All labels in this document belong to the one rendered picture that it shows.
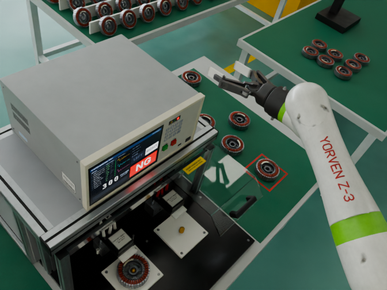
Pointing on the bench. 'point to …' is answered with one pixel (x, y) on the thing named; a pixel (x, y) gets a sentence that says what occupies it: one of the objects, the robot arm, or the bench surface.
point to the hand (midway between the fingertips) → (224, 68)
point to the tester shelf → (41, 198)
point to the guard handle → (243, 207)
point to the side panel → (15, 229)
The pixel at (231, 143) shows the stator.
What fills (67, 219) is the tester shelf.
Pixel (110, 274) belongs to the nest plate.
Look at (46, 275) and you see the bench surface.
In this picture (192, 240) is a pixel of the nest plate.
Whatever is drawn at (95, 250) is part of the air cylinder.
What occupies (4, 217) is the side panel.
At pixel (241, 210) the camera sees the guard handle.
